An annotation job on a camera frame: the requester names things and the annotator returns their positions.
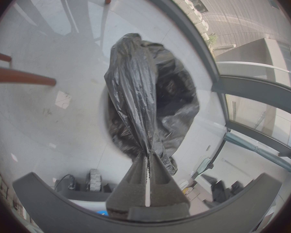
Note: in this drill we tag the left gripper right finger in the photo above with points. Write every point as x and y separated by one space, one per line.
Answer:
165 190

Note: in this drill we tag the black plastic bag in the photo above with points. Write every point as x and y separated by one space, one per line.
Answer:
135 81

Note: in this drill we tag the window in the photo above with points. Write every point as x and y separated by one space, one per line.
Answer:
245 85

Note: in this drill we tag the white trash bin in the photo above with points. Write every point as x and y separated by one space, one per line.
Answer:
104 113

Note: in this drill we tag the white chair with wooden legs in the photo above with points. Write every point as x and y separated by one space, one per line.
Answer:
26 78

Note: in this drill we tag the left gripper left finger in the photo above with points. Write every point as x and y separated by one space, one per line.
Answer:
131 190

